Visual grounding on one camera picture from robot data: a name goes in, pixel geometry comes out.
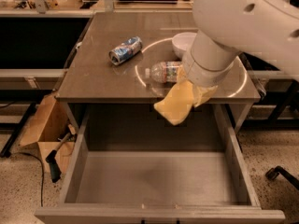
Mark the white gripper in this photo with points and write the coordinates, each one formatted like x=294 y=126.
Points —
x=202 y=73

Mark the yellow sponge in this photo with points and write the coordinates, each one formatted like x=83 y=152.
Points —
x=176 y=105

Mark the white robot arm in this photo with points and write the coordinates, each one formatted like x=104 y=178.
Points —
x=266 y=29

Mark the grey cabinet counter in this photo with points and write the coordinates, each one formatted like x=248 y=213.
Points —
x=122 y=97

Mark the open grey drawer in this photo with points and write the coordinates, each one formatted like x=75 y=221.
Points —
x=131 y=167

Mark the clear plastic water bottle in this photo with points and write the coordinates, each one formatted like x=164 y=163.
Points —
x=163 y=72

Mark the white bowl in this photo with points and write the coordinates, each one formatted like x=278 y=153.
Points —
x=181 y=42

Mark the crushed blue soda can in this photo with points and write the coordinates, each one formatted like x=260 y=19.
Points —
x=126 y=50

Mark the black chair caster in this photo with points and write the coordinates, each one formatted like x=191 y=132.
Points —
x=273 y=173

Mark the cardboard box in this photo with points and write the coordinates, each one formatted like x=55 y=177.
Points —
x=46 y=128

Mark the black handled tool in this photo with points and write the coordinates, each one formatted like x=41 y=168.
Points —
x=55 y=171

